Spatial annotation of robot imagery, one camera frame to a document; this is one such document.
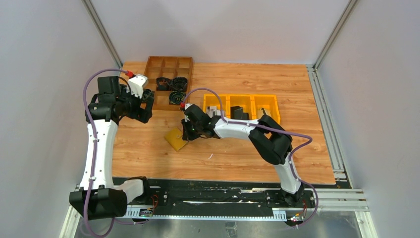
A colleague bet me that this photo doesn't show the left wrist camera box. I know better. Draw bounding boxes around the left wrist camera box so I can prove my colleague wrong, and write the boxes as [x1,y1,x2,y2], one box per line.
[126,74,149,99]

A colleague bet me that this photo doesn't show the beige cards in bin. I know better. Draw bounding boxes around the beige cards in bin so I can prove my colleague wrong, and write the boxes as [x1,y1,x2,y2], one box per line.
[258,108,271,118]

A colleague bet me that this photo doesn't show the yellow left plastic bin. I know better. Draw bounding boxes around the yellow left plastic bin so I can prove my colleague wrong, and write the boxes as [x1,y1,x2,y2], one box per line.
[202,94,230,118]

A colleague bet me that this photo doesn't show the aluminium frame rail right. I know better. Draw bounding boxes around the aluminium frame rail right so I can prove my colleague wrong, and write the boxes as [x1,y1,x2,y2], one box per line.
[306,64,353,188]

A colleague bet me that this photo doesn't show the yellow plastic bin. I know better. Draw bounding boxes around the yellow plastic bin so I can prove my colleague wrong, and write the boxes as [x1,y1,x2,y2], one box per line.
[254,95,281,124]
[202,94,230,118]
[227,94,257,120]

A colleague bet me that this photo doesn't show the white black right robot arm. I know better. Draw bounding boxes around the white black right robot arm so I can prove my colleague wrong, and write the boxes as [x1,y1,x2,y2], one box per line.
[181,103,304,207]

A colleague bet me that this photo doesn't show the aluminium frame rail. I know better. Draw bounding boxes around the aluminium frame rail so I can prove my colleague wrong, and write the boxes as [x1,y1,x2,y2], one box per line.
[81,0,123,68]
[306,64,353,188]

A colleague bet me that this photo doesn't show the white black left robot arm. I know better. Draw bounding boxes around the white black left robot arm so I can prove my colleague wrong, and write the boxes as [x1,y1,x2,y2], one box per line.
[69,74,154,220]

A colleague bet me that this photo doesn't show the yellow middle plastic bin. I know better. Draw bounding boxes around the yellow middle plastic bin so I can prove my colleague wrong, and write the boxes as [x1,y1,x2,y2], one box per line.
[227,94,257,120]

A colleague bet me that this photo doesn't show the yellow leather card holder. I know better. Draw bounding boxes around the yellow leather card holder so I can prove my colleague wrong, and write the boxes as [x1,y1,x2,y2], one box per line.
[164,127,188,151]

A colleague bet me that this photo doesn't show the white striped cards in bin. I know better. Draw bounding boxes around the white striped cards in bin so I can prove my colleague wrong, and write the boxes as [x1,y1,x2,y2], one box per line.
[206,106,221,118]

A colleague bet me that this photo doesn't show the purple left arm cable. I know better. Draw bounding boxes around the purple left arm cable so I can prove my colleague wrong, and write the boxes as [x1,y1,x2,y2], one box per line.
[82,69,148,238]

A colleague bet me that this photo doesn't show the aluminium frame rail left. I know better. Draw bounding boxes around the aluminium frame rail left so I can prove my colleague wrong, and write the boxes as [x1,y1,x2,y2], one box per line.
[81,0,123,68]

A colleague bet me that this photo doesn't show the yellow right plastic bin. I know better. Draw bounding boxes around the yellow right plastic bin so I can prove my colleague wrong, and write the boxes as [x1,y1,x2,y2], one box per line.
[254,95,281,124]

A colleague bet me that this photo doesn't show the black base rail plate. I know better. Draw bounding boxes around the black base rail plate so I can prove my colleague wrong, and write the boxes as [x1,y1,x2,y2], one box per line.
[129,178,316,221]

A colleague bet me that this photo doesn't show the black cards in bin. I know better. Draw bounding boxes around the black cards in bin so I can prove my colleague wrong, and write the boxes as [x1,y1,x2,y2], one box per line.
[230,106,250,120]

